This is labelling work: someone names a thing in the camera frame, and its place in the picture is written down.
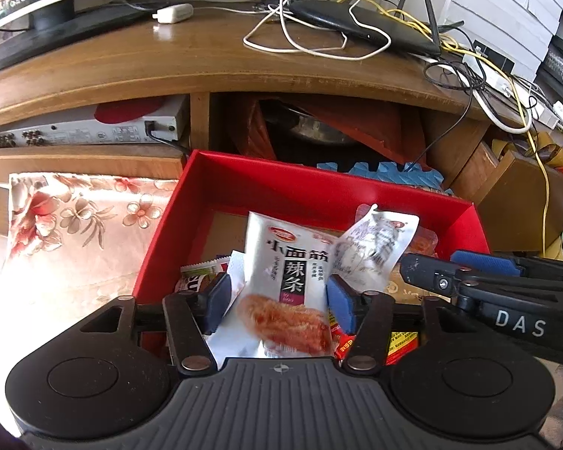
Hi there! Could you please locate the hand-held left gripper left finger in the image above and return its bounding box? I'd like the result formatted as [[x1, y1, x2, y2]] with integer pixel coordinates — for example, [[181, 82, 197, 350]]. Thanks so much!
[[77, 272, 233, 377]]

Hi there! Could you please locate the white power strip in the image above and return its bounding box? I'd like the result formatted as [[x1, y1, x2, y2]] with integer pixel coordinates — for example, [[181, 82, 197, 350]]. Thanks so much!
[[462, 49, 563, 134]]

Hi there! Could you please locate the white crumpled packet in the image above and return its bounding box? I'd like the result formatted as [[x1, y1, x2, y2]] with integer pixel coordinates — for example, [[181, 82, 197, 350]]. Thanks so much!
[[333, 204, 420, 301]]

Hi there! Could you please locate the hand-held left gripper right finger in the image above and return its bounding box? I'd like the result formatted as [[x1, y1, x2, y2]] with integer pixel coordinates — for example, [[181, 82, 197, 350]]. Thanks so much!
[[326, 273, 461, 377]]

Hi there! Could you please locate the white slatted panel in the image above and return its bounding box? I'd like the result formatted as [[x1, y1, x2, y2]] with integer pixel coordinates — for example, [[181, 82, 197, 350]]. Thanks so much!
[[443, 0, 563, 80]]

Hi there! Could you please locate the large clear spicy strip packet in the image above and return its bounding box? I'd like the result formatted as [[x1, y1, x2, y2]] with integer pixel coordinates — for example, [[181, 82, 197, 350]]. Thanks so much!
[[410, 227, 439, 258]]

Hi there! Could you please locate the white spicy strip packet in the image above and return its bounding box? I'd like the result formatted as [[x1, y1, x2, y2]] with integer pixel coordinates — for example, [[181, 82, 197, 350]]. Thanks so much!
[[206, 211, 343, 371]]

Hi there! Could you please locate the black power adapter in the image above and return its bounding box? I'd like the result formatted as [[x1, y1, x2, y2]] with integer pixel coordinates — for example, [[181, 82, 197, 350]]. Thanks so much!
[[471, 40, 514, 73]]

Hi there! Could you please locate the thin white cable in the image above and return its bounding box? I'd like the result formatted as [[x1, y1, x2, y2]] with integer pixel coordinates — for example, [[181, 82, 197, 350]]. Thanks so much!
[[243, 0, 392, 61]]

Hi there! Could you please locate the television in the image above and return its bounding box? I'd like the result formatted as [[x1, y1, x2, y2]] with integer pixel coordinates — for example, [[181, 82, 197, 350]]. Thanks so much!
[[0, 0, 226, 78]]

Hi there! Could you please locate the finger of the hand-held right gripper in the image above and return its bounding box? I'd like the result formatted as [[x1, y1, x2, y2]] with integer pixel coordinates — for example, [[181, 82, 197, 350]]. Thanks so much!
[[450, 250, 563, 283], [399, 252, 521, 298]]

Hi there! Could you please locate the crumpled brown tape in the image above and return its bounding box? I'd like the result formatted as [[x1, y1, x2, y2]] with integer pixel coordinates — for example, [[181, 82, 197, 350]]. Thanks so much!
[[490, 133, 563, 165]]

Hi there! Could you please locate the wooden television stand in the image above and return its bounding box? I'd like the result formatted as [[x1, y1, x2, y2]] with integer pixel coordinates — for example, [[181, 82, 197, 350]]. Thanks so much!
[[0, 0, 563, 254]]

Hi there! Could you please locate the black white snack packet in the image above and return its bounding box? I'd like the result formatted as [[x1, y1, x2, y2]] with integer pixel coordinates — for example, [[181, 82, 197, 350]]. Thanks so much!
[[181, 255, 230, 291]]

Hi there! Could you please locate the large red bag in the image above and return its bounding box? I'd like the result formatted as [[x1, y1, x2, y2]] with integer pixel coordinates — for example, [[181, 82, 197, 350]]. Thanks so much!
[[235, 96, 428, 170]]

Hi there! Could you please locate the white adapter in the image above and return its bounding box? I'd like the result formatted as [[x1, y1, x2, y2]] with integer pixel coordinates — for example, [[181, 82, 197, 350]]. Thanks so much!
[[151, 4, 194, 24]]

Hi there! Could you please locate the red yellow snack packet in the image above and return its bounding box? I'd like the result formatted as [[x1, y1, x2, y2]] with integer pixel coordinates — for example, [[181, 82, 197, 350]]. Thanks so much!
[[331, 323, 420, 366]]

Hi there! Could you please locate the red disc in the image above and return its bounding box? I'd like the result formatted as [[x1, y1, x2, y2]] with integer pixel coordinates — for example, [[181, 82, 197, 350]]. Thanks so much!
[[94, 96, 166, 125]]

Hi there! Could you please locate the thick white cable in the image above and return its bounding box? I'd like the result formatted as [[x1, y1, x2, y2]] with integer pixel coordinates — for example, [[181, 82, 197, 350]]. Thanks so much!
[[460, 54, 533, 134]]

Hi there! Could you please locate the silver disc player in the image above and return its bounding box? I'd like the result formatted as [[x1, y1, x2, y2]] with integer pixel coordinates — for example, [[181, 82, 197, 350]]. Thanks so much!
[[0, 98, 188, 148]]

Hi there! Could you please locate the yellow cable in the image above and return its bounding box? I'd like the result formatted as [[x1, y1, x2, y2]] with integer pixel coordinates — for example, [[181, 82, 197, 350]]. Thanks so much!
[[335, 0, 552, 254]]

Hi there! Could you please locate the black cable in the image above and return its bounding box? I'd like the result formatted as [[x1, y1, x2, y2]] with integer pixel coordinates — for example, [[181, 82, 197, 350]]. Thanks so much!
[[403, 63, 479, 174]]

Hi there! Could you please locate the blue foam mat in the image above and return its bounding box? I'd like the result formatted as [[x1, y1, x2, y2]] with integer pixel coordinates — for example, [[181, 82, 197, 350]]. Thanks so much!
[[316, 159, 453, 195]]

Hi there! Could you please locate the red cardboard box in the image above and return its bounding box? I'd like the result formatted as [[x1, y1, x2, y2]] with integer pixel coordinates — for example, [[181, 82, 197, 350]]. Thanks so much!
[[131, 149, 491, 371]]

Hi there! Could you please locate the black router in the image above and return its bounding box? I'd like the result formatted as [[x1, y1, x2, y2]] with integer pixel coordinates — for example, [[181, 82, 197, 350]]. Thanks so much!
[[286, 0, 465, 57]]

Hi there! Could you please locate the small orange packet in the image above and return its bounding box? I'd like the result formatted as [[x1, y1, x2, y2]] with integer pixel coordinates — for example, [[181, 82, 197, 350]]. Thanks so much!
[[387, 267, 446, 303]]

